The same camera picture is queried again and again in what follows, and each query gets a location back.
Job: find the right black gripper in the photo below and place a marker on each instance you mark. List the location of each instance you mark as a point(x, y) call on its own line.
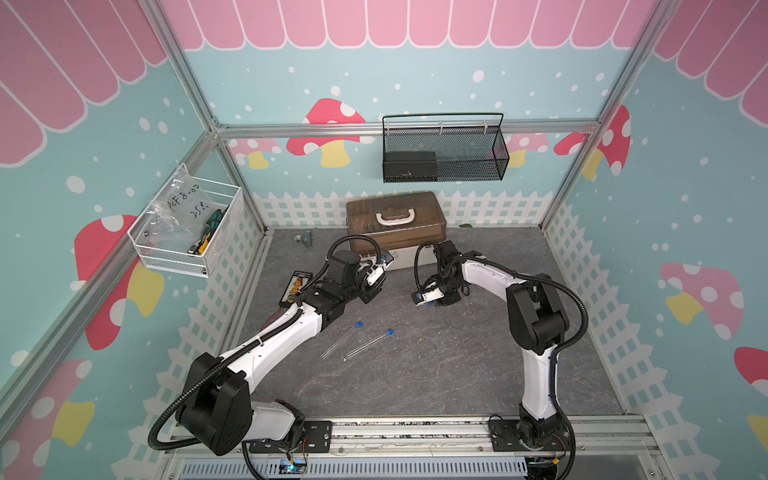
point(449, 300)

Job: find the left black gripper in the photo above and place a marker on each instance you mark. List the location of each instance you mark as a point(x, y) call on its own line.
point(371, 293)

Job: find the clear test tube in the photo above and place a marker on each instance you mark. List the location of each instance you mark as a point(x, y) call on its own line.
point(334, 346)

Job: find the clear test tube diagonal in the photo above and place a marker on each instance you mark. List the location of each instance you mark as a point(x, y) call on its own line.
point(356, 351)

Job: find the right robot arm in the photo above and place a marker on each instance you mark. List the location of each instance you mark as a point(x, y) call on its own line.
point(544, 317)

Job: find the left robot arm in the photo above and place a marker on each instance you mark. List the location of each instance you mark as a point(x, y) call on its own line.
point(215, 407)

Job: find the black board yellow connectors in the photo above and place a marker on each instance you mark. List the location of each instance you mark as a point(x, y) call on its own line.
point(297, 281)

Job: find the brown lid storage box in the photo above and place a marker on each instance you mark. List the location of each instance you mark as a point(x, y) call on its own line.
point(398, 221)

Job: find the small grey metal clamp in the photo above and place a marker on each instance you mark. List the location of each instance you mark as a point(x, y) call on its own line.
point(304, 238)

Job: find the black box in basket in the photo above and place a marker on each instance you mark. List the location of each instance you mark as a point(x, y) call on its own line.
point(409, 167)

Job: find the green yellow tool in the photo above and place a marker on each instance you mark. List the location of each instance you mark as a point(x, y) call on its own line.
point(211, 225)

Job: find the clear plastic zip bag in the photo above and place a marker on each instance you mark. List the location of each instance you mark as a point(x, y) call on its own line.
point(179, 211)

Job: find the small green circuit board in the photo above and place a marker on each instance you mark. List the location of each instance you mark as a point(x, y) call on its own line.
point(292, 467)

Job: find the black mesh wall basket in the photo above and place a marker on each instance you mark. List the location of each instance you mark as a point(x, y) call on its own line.
point(468, 146)

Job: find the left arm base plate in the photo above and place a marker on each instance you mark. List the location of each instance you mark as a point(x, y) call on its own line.
point(303, 438)

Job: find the white wire wall basket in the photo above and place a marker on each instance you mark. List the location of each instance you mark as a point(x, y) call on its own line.
point(172, 256)

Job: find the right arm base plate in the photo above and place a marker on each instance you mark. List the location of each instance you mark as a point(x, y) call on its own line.
point(510, 435)

